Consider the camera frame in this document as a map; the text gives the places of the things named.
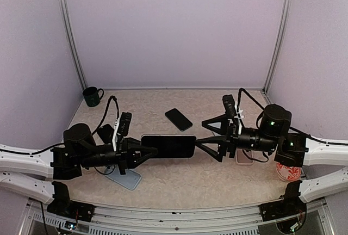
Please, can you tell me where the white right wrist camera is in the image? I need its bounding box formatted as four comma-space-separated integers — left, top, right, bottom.
222, 95, 244, 128

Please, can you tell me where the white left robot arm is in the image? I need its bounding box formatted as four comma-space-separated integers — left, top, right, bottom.
1, 123, 158, 216

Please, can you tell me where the aluminium corner post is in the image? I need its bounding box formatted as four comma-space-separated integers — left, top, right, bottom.
58, 0, 87, 90
263, 0, 291, 95

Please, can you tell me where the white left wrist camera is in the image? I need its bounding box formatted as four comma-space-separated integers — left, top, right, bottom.
111, 112, 132, 152

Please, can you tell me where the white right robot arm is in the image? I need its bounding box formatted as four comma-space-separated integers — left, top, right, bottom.
195, 104, 347, 215

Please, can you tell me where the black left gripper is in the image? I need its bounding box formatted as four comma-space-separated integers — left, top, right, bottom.
78, 137, 158, 175

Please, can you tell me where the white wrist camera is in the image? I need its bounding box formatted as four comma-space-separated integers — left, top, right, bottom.
222, 95, 244, 128
111, 112, 132, 152

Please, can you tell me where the left aluminium corner post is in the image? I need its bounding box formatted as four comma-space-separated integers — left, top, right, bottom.
58, 0, 87, 90

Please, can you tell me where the light blue phone case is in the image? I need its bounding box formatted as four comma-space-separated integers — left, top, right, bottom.
104, 168, 142, 191

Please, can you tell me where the red patterned white dish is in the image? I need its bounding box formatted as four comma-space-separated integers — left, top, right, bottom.
276, 163, 302, 182

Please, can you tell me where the dark green mug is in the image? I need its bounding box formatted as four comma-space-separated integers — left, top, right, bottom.
82, 86, 104, 107

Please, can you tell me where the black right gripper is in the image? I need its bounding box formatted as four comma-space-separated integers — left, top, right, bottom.
195, 113, 279, 162

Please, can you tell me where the small black phone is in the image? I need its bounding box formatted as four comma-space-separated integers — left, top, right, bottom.
165, 108, 193, 132

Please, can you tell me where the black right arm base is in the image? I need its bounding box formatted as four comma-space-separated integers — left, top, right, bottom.
259, 180, 307, 221

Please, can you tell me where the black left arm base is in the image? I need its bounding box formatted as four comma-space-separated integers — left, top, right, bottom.
47, 181, 95, 222

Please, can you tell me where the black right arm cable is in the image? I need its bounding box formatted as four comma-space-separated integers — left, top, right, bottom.
238, 88, 348, 146

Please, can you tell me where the large silver phone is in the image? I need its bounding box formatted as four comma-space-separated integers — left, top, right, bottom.
141, 135, 196, 159

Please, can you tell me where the pink clear phone case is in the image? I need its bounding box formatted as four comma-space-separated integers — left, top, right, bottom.
235, 149, 253, 166

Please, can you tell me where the right aluminium corner post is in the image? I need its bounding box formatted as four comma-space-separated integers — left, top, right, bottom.
263, 0, 291, 95

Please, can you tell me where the aluminium front rail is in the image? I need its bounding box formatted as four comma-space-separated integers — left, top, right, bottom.
18, 199, 337, 234

